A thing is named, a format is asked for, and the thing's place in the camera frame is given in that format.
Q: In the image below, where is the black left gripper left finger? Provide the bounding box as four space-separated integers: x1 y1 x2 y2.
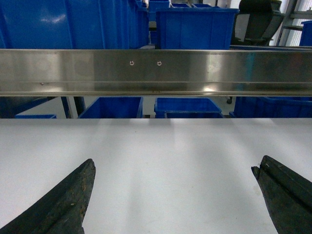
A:
0 159 96 234

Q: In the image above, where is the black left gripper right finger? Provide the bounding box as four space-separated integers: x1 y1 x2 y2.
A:
251 156 312 234

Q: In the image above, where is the blue bin upper right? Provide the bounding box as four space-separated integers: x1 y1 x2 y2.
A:
299 20 312 46

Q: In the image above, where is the black office chair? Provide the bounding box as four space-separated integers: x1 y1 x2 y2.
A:
231 0 284 46

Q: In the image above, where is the large blue bin upper left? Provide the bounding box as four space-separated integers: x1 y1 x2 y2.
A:
0 0 149 49

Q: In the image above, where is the blue bin upper centre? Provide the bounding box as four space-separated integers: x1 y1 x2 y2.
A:
156 7 239 50

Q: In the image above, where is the blue bin below rail right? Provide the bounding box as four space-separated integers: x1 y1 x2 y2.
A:
229 97 312 118

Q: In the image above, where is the blue bin below rail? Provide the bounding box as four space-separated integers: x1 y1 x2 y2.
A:
78 97 143 118
154 97 224 118
229 97 312 118

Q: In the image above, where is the blue bin below rail left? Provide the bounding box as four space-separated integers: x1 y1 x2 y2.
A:
78 97 143 118

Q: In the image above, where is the blue bin below rail centre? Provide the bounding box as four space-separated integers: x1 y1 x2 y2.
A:
154 97 224 118

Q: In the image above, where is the stainless steel shelf rail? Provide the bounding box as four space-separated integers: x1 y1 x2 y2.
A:
0 47 312 97

